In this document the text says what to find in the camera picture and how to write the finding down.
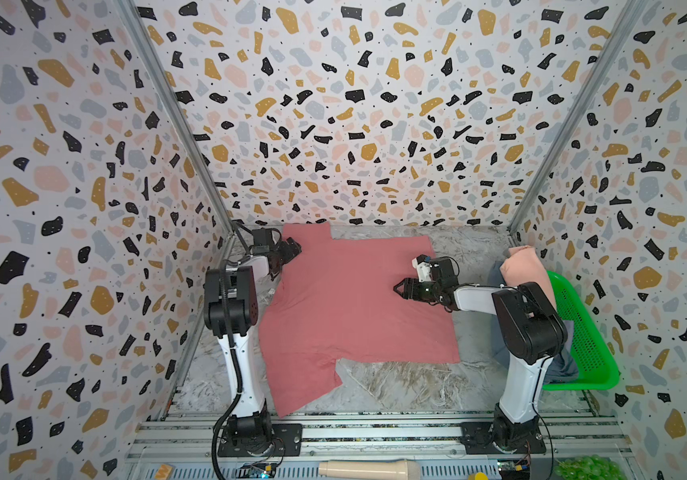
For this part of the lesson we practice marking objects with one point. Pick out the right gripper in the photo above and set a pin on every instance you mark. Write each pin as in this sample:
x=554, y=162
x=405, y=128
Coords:
x=411, y=288

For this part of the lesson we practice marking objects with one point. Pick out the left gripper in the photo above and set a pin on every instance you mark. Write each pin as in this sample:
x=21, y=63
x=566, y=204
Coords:
x=285, y=255

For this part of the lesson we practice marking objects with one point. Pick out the red pink t-shirt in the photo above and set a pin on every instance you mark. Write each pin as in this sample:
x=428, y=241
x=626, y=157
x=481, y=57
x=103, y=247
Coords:
x=336, y=301

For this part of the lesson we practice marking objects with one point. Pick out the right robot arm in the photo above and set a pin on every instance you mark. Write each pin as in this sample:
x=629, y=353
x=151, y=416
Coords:
x=533, y=334

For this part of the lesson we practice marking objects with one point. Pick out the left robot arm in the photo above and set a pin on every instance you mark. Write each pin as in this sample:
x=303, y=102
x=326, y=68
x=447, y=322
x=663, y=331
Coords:
x=231, y=314

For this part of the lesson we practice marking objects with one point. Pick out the light peach t-shirt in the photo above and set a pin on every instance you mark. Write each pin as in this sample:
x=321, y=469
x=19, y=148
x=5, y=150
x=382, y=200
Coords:
x=522, y=266

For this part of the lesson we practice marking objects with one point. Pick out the grey blue t-shirt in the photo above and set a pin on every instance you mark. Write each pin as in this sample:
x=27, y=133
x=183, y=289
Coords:
x=562, y=370

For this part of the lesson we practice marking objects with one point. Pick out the small yellow object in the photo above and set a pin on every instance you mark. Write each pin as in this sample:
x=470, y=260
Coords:
x=478, y=476

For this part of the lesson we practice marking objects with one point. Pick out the green plastic laundry basket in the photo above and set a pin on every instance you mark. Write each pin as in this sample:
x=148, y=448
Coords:
x=597, y=367

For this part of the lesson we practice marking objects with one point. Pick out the right electronics board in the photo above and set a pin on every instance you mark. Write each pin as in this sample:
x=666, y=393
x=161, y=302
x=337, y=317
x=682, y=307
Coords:
x=514, y=469

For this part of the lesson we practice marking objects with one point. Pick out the electronics board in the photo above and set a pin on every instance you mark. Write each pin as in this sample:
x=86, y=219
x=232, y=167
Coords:
x=257, y=470
x=514, y=469

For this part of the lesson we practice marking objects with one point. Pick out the left electronics board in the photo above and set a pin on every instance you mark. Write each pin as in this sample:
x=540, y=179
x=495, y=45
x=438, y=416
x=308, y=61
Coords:
x=257, y=470

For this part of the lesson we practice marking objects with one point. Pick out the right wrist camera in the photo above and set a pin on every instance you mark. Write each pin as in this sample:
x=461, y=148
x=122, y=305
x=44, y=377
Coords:
x=426, y=269

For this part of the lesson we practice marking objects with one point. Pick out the beige cylindrical handle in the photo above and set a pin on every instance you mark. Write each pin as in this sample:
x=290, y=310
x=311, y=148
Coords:
x=371, y=470

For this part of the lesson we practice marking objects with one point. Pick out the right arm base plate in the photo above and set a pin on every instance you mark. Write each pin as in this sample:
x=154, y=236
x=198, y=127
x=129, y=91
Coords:
x=501, y=437

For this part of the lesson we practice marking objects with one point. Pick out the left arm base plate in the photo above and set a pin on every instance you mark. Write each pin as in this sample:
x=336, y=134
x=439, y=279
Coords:
x=284, y=440

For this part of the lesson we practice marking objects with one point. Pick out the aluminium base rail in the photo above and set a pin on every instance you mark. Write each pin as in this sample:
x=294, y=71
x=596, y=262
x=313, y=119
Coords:
x=439, y=442

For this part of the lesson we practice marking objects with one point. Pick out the left aluminium corner post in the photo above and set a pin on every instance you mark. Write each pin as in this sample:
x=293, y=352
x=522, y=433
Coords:
x=127, y=11

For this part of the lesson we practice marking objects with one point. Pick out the aluminium corner post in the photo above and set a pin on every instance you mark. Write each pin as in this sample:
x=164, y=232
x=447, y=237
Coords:
x=127, y=11
x=628, y=17

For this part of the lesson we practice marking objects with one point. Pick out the right aluminium corner post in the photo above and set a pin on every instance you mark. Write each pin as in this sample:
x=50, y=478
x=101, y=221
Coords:
x=628, y=17

